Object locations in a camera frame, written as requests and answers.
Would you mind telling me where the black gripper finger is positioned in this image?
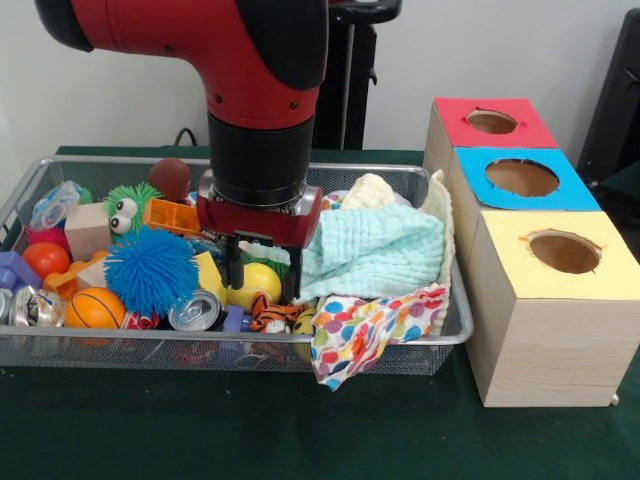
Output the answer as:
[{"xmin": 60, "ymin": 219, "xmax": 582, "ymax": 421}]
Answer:
[
  {"xmin": 282, "ymin": 247, "xmax": 304, "ymax": 304},
  {"xmin": 227, "ymin": 234, "xmax": 246, "ymax": 291}
]

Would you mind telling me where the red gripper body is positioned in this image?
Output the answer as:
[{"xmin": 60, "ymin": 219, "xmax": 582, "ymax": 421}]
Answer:
[{"xmin": 195, "ymin": 169, "xmax": 324, "ymax": 250}]

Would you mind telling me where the tiger plush toy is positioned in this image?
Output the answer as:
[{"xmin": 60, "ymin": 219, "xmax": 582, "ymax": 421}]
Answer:
[{"xmin": 248, "ymin": 292, "xmax": 306, "ymax": 335}]

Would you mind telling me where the white polka dot cloth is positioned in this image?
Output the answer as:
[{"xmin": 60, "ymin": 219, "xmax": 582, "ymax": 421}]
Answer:
[{"xmin": 309, "ymin": 283, "xmax": 449, "ymax": 387}]

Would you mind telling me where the blue spiky rubber ball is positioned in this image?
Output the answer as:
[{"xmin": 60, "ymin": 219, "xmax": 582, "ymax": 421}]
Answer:
[{"xmin": 103, "ymin": 225, "xmax": 200, "ymax": 319}]

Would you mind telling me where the mint green muslin cloth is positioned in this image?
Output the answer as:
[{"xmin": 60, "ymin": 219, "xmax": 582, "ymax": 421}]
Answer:
[{"xmin": 239, "ymin": 204, "xmax": 447, "ymax": 306}]

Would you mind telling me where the wooden box with three holes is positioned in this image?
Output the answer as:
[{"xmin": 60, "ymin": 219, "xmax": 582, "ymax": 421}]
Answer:
[{"xmin": 422, "ymin": 96, "xmax": 640, "ymax": 409}]

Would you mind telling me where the yellow tennis ball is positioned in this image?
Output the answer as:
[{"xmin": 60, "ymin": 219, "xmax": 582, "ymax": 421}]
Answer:
[{"xmin": 227, "ymin": 262, "xmax": 283, "ymax": 309}]

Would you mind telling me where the orange toy brick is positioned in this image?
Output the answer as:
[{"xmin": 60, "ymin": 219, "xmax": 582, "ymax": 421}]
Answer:
[{"xmin": 142, "ymin": 198, "xmax": 202, "ymax": 236}]

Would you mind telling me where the green spiky googly-eyed toy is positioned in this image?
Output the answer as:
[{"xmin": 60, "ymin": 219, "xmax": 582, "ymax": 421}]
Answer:
[{"xmin": 102, "ymin": 182, "xmax": 164, "ymax": 236}]

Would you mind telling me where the orange toy basketball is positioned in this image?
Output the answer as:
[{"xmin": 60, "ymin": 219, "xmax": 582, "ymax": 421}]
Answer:
[{"xmin": 63, "ymin": 287, "xmax": 127, "ymax": 330}]

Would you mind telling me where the dark green tablecloth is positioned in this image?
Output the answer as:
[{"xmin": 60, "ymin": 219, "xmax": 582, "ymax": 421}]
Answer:
[
  {"xmin": 597, "ymin": 160, "xmax": 640, "ymax": 204},
  {"xmin": 0, "ymin": 144, "xmax": 640, "ymax": 480}
]

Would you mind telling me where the black upright panel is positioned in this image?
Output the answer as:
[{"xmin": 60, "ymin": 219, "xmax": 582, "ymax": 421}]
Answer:
[{"xmin": 577, "ymin": 7, "xmax": 640, "ymax": 187}]

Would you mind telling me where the silver wire mesh bin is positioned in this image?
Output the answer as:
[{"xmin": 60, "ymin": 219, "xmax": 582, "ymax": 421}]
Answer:
[{"xmin": 0, "ymin": 155, "xmax": 475, "ymax": 377}]

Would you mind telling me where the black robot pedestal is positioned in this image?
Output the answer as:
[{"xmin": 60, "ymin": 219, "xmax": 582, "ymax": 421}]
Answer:
[{"xmin": 319, "ymin": 0, "xmax": 404, "ymax": 150}]

